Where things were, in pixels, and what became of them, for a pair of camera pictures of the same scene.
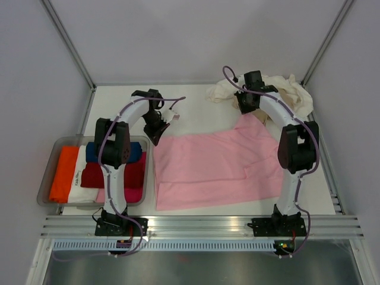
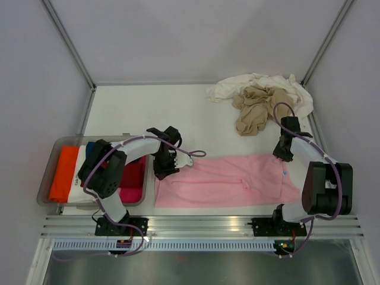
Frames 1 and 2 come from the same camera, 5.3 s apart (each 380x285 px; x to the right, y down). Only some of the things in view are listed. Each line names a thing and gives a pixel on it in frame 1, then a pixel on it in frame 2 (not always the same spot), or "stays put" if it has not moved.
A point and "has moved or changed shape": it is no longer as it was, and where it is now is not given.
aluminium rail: (316, 226) stays put
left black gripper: (156, 135) to (161, 173)
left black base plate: (112, 224) stays put
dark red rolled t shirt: (135, 176) stays put
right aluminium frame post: (326, 41) stays put
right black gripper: (243, 108) to (287, 157)
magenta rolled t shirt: (135, 176) stays put
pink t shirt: (240, 164) has moved or changed shape
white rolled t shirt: (79, 194) stays put
